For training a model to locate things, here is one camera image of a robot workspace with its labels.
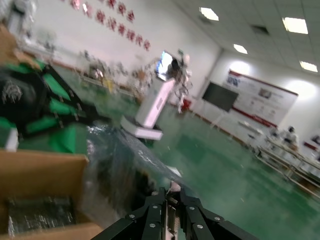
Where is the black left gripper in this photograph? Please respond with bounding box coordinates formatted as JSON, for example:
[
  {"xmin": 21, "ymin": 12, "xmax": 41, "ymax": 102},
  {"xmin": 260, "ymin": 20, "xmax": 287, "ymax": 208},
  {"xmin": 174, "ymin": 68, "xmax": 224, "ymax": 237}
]
[{"xmin": 0, "ymin": 64, "xmax": 101, "ymax": 138}]

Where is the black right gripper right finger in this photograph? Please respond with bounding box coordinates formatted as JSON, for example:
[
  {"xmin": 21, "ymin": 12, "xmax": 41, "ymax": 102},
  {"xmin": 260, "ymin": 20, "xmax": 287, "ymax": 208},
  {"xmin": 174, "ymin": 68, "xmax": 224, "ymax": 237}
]
[{"xmin": 179, "ymin": 188, "xmax": 259, "ymax": 240}]

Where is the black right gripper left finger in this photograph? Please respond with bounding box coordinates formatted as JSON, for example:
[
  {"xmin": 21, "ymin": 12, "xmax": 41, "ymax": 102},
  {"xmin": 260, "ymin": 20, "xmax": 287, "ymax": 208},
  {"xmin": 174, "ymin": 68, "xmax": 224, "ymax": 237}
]
[{"xmin": 91, "ymin": 186, "xmax": 168, "ymax": 240}]

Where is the clear shiny antistatic bag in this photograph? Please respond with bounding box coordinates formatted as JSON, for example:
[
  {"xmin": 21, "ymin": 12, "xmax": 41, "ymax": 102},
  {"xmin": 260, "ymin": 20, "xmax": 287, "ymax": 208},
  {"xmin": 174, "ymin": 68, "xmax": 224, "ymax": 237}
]
[{"xmin": 84, "ymin": 123, "xmax": 187, "ymax": 226}]

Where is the brown cardboard box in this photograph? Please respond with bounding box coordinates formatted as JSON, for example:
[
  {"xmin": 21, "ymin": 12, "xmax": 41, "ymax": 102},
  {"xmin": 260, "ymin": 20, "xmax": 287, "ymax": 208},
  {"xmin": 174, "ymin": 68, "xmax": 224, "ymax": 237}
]
[{"xmin": 0, "ymin": 147, "xmax": 106, "ymax": 240}]

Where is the graphics card in shiny bag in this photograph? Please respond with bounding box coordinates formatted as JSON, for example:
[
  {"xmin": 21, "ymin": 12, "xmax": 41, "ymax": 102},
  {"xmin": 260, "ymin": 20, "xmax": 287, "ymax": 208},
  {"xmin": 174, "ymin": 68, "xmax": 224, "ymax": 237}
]
[{"xmin": 6, "ymin": 196, "xmax": 77, "ymax": 237}]

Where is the brown cardboard carton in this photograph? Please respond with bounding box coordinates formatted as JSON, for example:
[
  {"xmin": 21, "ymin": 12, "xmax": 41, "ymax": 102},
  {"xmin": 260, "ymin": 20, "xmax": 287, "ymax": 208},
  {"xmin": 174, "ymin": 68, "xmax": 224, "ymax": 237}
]
[{"xmin": 0, "ymin": 23, "xmax": 42, "ymax": 72}]

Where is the white kiosk robot with screen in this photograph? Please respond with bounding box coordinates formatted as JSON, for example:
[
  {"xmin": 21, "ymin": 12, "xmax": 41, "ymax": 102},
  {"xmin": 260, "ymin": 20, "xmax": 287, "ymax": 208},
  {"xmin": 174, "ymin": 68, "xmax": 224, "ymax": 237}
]
[{"xmin": 120, "ymin": 48, "xmax": 194, "ymax": 140}]

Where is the long metal workbench row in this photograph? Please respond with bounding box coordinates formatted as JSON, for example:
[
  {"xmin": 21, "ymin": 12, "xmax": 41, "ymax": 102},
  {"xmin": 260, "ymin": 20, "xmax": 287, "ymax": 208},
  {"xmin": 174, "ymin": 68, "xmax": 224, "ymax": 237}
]
[{"xmin": 253, "ymin": 138, "xmax": 320, "ymax": 198}]

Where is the person in white clothes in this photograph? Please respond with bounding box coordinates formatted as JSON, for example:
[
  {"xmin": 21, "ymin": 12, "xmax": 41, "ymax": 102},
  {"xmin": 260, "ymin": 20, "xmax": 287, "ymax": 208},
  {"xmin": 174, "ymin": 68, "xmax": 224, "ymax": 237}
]
[{"xmin": 281, "ymin": 125, "xmax": 300, "ymax": 152}]

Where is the rectangular ceiling light panel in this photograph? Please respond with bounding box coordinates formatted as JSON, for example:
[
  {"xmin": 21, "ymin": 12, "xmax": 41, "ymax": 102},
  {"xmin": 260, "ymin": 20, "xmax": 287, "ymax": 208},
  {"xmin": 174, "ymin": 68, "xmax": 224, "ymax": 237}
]
[
  {"xmin": 199, "ymin": 6, "xmax": 220, "ymax": 21},
  {"xmin": 299, "ymin": 60, "xmax": 319, "ymax": 73},
  {"xmin": 282, "ymin": 16, "xmax": 309, "ymax": 35},
  {"xmin": 233, "ymin": 43, "xmax": 248, "ymax": 55}
]

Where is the black wall screen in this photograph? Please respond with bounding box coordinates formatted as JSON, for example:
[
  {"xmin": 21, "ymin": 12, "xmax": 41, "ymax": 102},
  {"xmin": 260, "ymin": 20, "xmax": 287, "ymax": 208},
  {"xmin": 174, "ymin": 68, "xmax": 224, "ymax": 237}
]
[{"xmin": 201, "ymin": 81, "xmax": 239, "ymax": 113}]

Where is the red bordered wall poster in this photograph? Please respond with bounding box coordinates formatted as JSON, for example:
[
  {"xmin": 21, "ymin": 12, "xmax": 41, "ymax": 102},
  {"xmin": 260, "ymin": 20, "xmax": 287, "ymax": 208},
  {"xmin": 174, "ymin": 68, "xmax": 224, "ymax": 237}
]
[{"xmin": 223, "ymin": 68, "xmax": 300, "ymax": 127}]

